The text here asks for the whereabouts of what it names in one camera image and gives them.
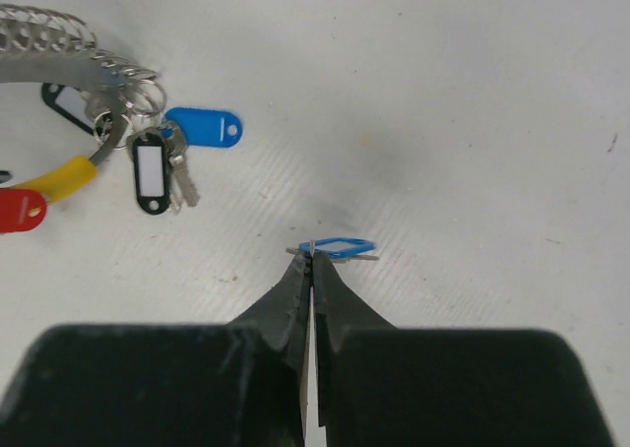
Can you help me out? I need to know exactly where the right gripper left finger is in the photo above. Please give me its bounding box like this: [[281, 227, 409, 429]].
[[1, 255, 311, 446]]

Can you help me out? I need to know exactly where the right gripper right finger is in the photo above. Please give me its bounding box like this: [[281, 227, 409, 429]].
[[312, 253, 613, 446]]

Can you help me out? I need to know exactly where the key with blue tag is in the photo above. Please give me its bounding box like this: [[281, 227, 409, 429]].
[[285, 237, 379, 263]]

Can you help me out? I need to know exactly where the key with black tag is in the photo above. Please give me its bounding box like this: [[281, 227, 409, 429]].
[[126, 120, 200, 216]]

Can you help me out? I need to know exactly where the large keyring with yellow grip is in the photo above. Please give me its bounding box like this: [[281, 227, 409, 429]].
[[1, 4, 243, 233]]

